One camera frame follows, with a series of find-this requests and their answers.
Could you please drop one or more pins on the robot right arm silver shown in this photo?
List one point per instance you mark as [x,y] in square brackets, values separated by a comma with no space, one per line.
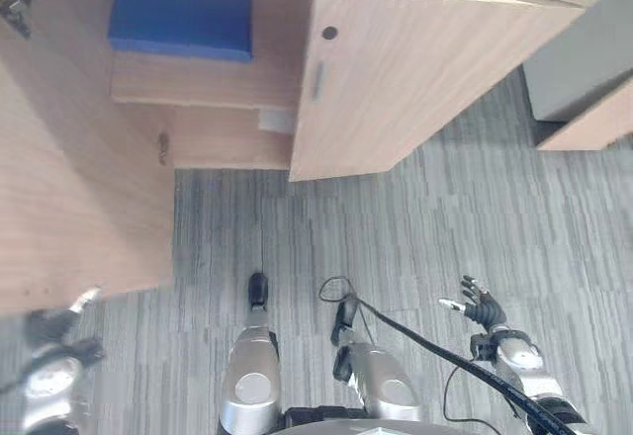
[524,361]

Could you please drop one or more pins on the grey and wood furniture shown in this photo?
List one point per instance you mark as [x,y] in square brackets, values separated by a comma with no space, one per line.
[578,49]

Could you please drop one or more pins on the metal door hinge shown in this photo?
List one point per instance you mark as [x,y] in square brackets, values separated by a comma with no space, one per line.
[17,12]

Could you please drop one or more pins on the plain wooden cabinet door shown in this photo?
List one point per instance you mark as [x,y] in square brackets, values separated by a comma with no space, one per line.
[74,183]

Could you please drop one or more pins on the robot left arm silver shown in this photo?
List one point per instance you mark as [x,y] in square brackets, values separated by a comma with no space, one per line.
[47,385]

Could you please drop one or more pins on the wooden office cabinet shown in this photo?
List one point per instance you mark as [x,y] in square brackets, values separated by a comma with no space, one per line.
[207,123]

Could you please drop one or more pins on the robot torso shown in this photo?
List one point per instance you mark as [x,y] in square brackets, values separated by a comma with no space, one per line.
[346,420]

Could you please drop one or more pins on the robot left leg silver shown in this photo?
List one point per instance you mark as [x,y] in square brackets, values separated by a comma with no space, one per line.
[252,375]

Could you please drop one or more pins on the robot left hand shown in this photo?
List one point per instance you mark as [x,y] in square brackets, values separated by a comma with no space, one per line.
[52,326]

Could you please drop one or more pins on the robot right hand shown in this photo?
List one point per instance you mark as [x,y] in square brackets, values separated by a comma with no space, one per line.
[485,306]

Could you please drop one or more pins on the blue folder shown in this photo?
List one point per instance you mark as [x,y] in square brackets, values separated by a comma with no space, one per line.
[180,10]

